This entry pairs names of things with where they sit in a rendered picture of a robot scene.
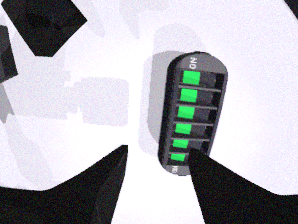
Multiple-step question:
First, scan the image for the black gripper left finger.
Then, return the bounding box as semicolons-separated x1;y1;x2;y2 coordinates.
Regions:
0;144;128;224

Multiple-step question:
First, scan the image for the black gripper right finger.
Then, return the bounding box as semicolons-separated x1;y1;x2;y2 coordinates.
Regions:
188;148;298;224

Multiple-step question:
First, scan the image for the dark grey unit with label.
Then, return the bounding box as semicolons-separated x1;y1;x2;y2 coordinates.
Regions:
157;51;229;176

